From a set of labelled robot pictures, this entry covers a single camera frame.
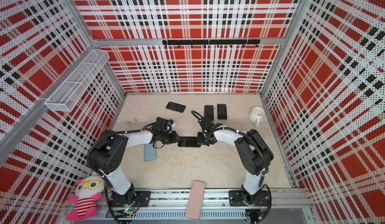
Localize black phone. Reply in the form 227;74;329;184
204;105;214;121
177;137;201;148
217;104;228;120
166;102;186;113

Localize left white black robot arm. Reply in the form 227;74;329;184
86;117;181;206

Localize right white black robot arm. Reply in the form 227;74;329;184
191;111;274;206

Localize light blue case left outer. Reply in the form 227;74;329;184
144;143;157;162

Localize pink phone case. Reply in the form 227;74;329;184
185;180;206;220

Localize white ceramic mug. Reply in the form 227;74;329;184
249;107;265;127

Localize pink plush toy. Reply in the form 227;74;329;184
66;175;105;222

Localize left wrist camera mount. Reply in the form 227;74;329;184
167;120;176;128

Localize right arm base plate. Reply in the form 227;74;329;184
229;190;270;207

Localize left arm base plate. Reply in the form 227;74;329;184
109;191;151;208

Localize black hook rail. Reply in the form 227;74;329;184
162;39;261;47

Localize white wire mesh basket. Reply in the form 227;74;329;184
45;49;109;112

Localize aluminium front rail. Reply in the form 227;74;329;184
85;188;316;224

